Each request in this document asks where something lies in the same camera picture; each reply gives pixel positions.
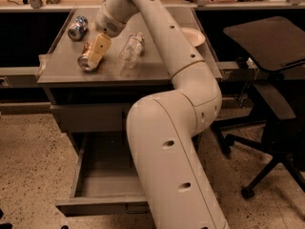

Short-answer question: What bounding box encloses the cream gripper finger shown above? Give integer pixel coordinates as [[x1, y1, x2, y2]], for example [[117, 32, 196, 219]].
[[88, 32, 112, 69]]

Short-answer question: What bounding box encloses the blue silver soda can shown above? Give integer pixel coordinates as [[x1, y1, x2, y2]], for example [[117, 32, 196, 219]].
[[68, 15, 88, 41]]

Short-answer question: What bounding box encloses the white bowl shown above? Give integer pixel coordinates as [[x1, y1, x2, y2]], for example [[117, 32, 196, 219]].
[[181, 28, 206, 47]]

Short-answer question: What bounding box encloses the closed upper drawer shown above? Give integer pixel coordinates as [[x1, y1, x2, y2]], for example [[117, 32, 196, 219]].
[[51, 103, 131, 133]]

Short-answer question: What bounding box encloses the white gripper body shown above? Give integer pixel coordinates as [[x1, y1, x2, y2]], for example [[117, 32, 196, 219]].
[[94, 0, 139, 38]]

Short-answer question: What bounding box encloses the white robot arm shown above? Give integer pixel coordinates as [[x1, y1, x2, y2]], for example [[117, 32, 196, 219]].
[[95, 0, 230, 229]]

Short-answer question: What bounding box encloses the orange soda can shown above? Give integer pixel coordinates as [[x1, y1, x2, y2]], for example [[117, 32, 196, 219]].
[[77, 42, 98, 72]]

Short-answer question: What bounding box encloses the clear plastic bottle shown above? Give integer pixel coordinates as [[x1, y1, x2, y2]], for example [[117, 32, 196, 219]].
[[119, 32, 145, 70]]

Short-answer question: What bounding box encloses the open middle drawer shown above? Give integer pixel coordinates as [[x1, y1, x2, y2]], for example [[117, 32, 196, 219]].
[[55, 132, 150, 217]]

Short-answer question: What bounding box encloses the black office chair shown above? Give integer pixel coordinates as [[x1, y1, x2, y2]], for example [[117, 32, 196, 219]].
[[212, 16, 305, 199]]

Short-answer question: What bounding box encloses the grey drawer cabinet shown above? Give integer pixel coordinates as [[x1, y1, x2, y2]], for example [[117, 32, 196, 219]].
[[36, 6, 223, 155]]

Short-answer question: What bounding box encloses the long background workbench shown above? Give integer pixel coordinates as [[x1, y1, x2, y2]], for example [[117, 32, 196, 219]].
[[1, 0, 304, 115]]

